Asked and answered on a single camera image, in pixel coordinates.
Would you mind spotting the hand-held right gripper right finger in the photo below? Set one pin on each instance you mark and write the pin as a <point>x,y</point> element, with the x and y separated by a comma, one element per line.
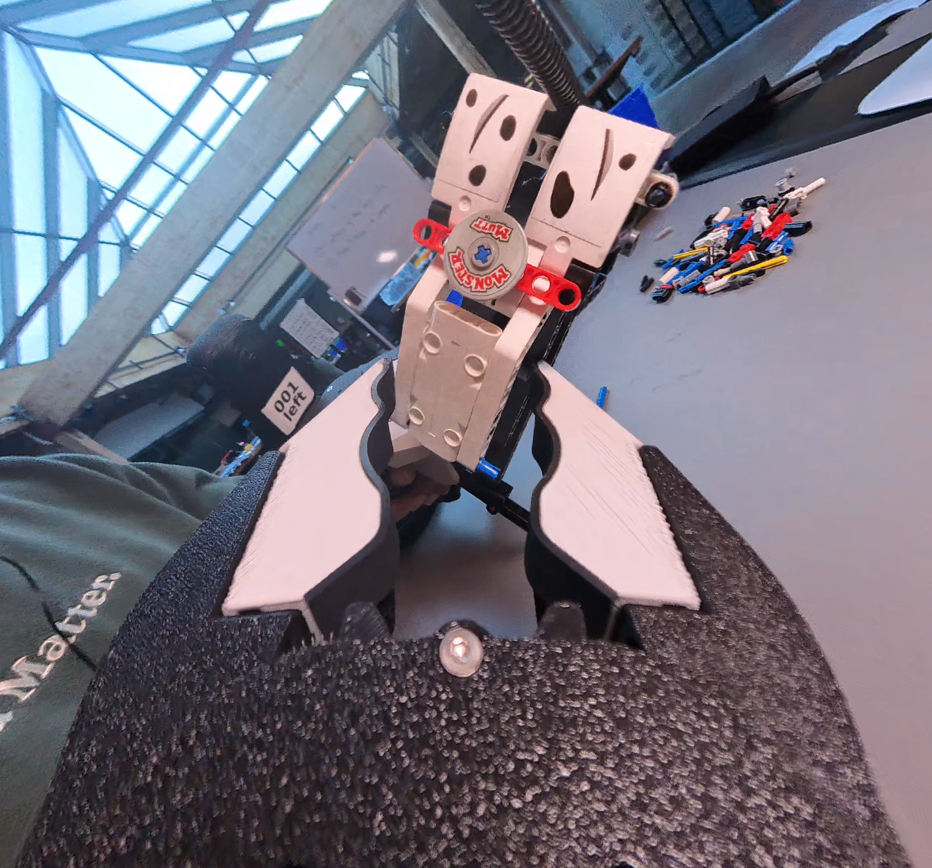
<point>612,519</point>

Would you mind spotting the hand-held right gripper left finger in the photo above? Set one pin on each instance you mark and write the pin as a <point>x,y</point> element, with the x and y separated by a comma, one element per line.
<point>313,519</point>

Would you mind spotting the toy brick model car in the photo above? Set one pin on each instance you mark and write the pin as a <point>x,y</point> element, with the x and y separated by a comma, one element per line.
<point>466,358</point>

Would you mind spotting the white board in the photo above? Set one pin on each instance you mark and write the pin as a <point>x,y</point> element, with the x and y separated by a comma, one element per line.
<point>357,220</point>

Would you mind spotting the person's green sweatshirt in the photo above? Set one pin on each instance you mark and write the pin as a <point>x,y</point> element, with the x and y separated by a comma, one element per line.
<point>88,592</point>

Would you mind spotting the pile of small brick pieces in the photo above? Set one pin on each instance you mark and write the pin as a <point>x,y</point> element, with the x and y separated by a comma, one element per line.
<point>728,242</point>

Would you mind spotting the small parts drawer cabinet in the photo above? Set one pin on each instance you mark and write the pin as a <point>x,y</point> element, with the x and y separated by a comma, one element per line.
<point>714,16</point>

